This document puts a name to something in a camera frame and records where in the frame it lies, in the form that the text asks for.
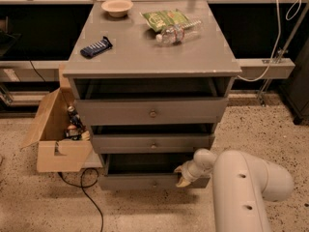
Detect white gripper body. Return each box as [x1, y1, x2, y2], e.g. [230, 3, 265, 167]
[182, 160, 204, 183]

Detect grey bottom drawer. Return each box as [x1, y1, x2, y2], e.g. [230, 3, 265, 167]
[97, 152, 211, 191]

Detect grey drawer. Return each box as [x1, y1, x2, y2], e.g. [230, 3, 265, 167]
[92, 133, 214, 154]
[75, 98, 228, 126]
[97, 152, 211, 191]

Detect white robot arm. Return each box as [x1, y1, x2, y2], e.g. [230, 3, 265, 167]
[175, 149, 294, 232]

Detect grey middle drawer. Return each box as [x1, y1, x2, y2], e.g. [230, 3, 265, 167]
[92, 133, 214, 154]

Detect grey top drawer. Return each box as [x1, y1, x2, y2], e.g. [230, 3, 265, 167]
[75, 98, 228, 126]

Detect grey wooden drawer cabinet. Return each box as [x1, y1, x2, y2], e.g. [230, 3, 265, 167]
[62, 0, 242, 178]

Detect open cardboard box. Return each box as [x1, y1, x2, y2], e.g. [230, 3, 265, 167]
[21, 64, 98, 172]

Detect items inside cardboard box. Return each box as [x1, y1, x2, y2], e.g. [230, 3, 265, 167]
[65, 105, 90, 141]

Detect dark cabinet at right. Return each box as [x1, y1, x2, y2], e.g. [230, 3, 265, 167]
[281, 39, 309, 125]

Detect clear plastic water bottle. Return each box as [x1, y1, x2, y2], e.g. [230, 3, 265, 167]
[155, 19, 203, 45]

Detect green chip bag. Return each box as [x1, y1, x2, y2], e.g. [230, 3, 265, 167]
[142, 10, 188, 33]

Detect beige ceramic bowl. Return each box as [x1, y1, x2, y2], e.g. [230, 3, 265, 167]
[101, 0, 133, 18]

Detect black floor cable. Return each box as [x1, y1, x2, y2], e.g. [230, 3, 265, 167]
[57, 167, 105, 232]

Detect metal frame strut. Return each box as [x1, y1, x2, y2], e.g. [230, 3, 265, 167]
[256, 3, 309, 107]

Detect white hanging cable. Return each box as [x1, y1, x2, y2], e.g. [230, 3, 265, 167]
[237, 0, 303, 83]

